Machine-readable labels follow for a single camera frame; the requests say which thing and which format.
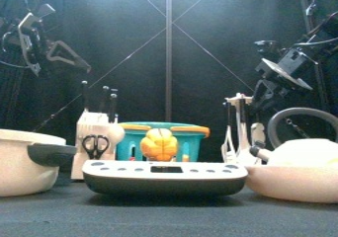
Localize pale pink pan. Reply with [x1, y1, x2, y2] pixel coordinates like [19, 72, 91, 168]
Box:
[243, 164, 338, 204]

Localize white toy spatula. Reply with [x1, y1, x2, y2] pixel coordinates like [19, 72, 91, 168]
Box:
[250, 121, 267, 147]

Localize white utensil rack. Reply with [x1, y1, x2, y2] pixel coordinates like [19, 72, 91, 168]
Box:
[221, 92, 267, 167]

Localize white knife block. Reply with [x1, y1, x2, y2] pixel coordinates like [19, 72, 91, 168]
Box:
[70, 110, 127, 181]

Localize black scissors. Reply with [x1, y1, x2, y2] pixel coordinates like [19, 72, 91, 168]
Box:
[80, 133, 111, 161]

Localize orange bell pepper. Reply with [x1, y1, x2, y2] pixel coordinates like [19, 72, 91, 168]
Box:
[139, 127, 179, 163]

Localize black and white kitchen scale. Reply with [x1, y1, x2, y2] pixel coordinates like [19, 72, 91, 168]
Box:
[80, 159, 250, 198]

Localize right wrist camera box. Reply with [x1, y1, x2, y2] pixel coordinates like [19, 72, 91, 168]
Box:
[277, 45, 320, 72]

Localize black handled knife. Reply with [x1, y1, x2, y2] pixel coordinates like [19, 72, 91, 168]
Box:
[80, 80, 90, 113]
[107, 88, 120, 124]
[99, 85, 111, 115]

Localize white utensil with black handle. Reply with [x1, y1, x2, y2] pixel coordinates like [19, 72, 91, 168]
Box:
[221, 100, 238, 164]

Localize white kettle with gray handle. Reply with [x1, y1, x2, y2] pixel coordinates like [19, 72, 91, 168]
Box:
[249, 107, 338, 170]

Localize teal basket with orange handles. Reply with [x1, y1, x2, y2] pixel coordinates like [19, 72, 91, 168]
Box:
[115, 120, 211, 163]

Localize gray vertical frame pole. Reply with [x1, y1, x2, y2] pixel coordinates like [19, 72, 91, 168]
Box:
[165, 0, 174, 122]

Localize white pot with gray handle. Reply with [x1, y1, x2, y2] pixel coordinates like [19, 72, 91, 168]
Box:
[0, 128, 79, 198]

